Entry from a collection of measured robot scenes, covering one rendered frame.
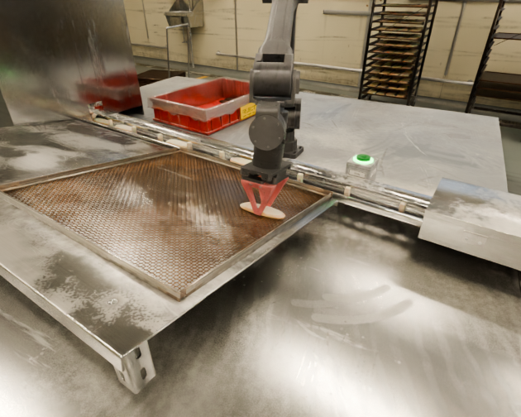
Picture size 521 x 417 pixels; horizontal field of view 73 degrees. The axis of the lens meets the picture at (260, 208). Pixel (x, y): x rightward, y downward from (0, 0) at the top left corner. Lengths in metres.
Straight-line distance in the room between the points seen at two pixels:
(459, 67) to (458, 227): 4.54
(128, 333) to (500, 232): 0.67
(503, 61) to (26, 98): 4.82
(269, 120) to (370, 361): 0.41
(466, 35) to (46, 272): 5.06
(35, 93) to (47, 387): 1.04
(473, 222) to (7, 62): 1.36
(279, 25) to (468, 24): 4.56
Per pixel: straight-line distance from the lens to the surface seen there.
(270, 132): 0.57
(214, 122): 1.43
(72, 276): 0.55
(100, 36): 1.59
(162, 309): 0.47
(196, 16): 6.84
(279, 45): 0.70
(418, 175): 1.19
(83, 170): 0.93
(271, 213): 0.70
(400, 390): 0.61
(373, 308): 0.69
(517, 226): 0.84
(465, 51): 5.26
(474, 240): 0.83
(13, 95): 1.44
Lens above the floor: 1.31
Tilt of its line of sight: 32 degrees down
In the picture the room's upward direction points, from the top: straight up
